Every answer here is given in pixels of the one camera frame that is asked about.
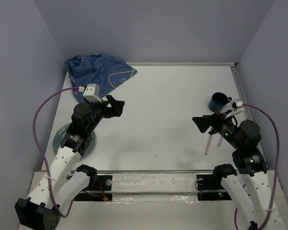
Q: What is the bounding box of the aluminium rail frame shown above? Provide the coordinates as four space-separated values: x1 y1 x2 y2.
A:
67 62 269 175

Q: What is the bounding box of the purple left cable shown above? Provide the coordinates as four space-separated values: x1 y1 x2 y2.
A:
33 87 80 218

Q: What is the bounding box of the blue cloth placemat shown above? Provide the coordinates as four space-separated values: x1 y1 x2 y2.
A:
65 54 137 98

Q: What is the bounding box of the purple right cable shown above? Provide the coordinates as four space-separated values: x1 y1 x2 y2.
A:
234 103 280 230

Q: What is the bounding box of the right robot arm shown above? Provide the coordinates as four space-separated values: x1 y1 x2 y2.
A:
192 110 287 230

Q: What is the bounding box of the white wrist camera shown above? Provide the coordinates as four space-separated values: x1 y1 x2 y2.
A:
78 84 102 103
225 99 244 119

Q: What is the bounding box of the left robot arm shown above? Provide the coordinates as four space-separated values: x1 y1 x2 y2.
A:
15 95 125 230

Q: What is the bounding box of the teal plate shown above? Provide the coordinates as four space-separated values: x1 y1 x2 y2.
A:
52 123 96 159

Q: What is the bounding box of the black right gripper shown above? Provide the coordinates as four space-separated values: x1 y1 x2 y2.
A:
191 109 242 149

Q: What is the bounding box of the knife with pink handle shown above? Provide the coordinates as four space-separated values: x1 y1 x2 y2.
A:
217 137 223 147

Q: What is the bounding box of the fork with pink handle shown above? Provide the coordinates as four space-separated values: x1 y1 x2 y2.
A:
204 135 213 155

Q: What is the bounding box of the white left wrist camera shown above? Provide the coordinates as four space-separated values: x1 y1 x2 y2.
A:
78 84 102 103

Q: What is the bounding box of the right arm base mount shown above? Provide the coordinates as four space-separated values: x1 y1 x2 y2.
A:
194 174 231 201

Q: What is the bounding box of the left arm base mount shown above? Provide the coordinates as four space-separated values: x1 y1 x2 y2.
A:
74 175 113 202

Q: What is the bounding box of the dark blue mug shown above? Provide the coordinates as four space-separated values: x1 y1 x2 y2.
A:
208 92 232 113

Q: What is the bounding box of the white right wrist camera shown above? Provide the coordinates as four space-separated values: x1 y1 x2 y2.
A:
225 99 244 119

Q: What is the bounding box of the purple cable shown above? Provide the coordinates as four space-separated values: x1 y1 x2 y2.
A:
234 103 280 230
33 87 80 218

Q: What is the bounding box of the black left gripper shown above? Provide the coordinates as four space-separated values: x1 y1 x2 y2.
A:
85 95 124 133

